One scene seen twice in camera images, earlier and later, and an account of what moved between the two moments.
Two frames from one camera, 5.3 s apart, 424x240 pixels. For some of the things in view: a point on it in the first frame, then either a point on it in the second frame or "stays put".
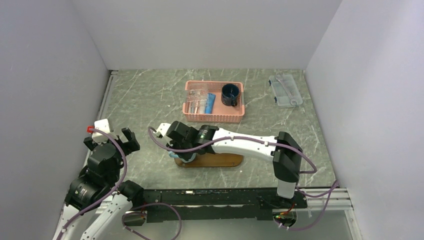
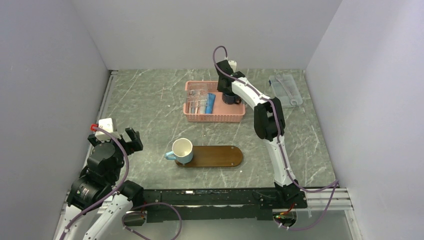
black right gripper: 186,156 → 220,88
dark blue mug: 229,94 stays put
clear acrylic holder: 197,101 stays put
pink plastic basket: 214,101 stays put
